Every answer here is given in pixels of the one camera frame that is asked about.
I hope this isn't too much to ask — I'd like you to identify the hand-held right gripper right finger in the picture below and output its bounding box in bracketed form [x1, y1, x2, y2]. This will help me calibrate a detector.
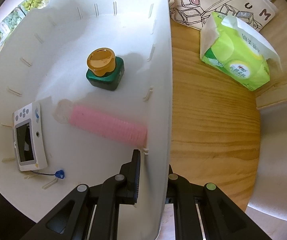
[167, 164, 271, 240]

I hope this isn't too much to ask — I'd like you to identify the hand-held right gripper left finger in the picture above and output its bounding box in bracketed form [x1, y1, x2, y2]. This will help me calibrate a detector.
[30, 149, 142, 240]

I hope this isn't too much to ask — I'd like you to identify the pink hair comb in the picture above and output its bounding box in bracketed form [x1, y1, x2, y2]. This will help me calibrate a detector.
[54, 99, 148, 147]

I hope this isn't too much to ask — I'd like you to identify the green perfume bottle gold cap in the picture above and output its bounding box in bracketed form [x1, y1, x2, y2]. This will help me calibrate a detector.
[85, 47, 125, 91]

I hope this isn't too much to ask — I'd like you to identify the white compact camera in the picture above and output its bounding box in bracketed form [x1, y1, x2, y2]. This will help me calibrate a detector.
[13, 102, 65, 180]

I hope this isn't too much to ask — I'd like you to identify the white plastic tray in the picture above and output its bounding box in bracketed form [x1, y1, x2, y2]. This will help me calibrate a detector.
[0, 0, 172, 240]

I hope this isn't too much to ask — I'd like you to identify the wooden shelf unit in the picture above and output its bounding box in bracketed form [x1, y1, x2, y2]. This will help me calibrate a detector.
[255, 0, 287, 110]

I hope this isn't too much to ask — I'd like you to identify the green tissue pack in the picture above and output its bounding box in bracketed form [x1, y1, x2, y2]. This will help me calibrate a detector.
[200, 11, 283, 92]

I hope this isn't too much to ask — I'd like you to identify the printed canvas tote bag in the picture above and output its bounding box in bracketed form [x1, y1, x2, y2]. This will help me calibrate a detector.
[167, 0, 279, 33]

